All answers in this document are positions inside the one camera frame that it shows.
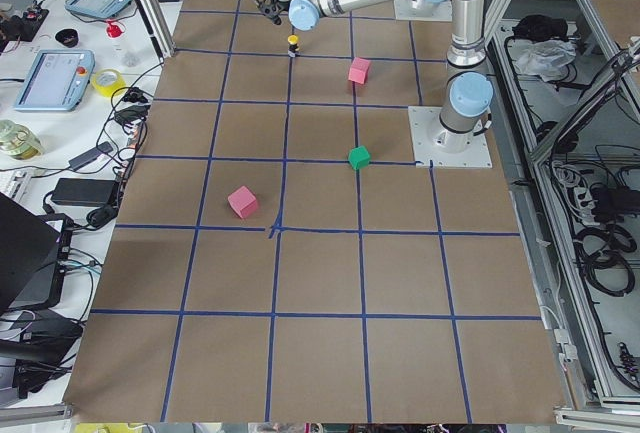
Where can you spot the yellow emergency stop button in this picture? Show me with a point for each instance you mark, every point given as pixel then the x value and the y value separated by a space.
pixel 293 45

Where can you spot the green foam cube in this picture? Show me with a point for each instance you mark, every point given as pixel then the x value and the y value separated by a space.
pixel 359 157

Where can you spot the pink foam cube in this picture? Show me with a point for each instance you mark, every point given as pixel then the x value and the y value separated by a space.
pixel 243 202
pixel 358 70

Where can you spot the pink foam cube far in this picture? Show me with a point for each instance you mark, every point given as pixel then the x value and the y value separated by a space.
pixel 358 70

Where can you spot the black power adapter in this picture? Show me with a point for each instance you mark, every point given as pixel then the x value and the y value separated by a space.
pixel 84 192

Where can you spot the yellow tape roll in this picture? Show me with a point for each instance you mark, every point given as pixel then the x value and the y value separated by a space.
pixel 108 82

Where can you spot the white crumpled cloth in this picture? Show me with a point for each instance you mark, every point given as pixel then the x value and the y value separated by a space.
pixel 549 59

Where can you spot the blue teach pendant near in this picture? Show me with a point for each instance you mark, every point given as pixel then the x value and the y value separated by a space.
pixel 56 81

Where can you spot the black laptop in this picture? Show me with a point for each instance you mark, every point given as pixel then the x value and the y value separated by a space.
pixel 33 248

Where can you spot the black bowl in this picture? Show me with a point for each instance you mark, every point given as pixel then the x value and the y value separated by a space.
pixel 67 37

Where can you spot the glass jar with lid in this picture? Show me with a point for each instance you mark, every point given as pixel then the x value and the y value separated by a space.
pixel 18 141

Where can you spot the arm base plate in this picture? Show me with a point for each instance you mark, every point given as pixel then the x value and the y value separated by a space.
pixel 440 13
pixel 435 146

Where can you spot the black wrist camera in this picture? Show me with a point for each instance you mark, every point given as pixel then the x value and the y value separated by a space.
pixel 271 9

